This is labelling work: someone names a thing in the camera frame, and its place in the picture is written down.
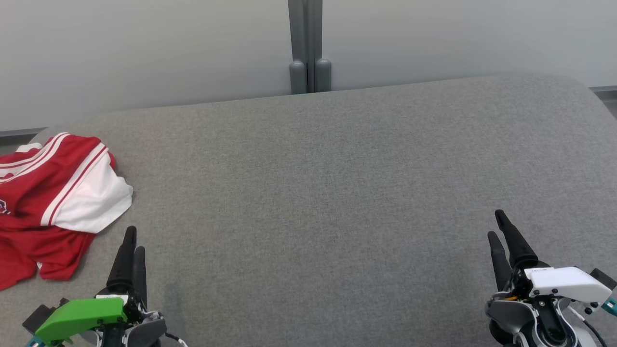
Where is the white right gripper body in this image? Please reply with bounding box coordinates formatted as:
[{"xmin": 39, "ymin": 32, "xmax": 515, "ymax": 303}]
[{"xmin": 501, "ymin": 260, "xmax": 613, "ymax": 304}]

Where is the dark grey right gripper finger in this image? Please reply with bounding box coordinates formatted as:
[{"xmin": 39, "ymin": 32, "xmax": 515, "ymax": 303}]
[
  {"xmin": 487, "ymin": 231, "xmax": 513, "ymax": 293},
  {"xmin": 495, "ymin": 210, "xmax": 538, "ymax": 269}
]

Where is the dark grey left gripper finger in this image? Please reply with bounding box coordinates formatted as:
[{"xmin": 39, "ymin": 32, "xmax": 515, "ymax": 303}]
[
  {"xmin": 134, "ymin": 246, "xmax": 148, "ymax": 309},
  {"xmin": 107, "ymin": 226, "xmax": 138, "ymax": 291}
]

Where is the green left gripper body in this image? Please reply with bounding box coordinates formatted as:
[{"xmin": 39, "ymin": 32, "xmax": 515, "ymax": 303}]
[{"xmin": 35, "ymin": 287, "xmax": 148, "ymax": 347}]

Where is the red shorts white trim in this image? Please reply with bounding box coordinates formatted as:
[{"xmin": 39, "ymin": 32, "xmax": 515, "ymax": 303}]
[{"xmin": 0, "ymin": 212, "xmax": 97, "ymax": 291}]

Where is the red number 23 jersey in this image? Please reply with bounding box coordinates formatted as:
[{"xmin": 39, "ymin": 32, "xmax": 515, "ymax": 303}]
[{"xmin": 0, "ymin": 133, "xmax": 134, "ymax": 235}]

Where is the thin right arm wire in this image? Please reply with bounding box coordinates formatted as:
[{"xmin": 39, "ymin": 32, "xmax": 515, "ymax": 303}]
[{"xmin": 568, "ymin": 306, "xmax": 604, "ymax": 347}]

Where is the grey partition frame post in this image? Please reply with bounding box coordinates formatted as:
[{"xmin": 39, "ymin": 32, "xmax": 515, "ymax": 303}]
[
  {"xmin": 288, "ymin": 0, "xmax": 308, "ymax": 95},
  {"xmin": 308, "ymin": 0, "xmax": 332, "ymax": 93}
]

